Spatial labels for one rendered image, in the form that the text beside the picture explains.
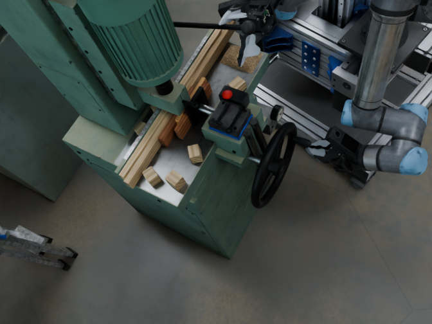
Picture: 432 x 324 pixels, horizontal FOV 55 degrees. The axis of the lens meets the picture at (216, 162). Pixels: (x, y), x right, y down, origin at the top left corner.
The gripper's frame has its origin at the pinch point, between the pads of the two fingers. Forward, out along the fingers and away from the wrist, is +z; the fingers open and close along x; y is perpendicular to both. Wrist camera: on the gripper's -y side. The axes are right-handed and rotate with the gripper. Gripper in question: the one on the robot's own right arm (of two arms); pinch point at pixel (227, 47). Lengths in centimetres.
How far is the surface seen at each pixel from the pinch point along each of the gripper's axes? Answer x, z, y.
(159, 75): -6.5, 17.2, -8.0
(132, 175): 17.0, 37.6, -20.2
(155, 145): 17.9, 25.9, -20.2
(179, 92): 8.0, 11.7, -14.2
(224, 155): 28.4, 17.6, -3.4
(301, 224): 117, 2, -6
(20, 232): 64, 71, -109
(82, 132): 22, 28, -58
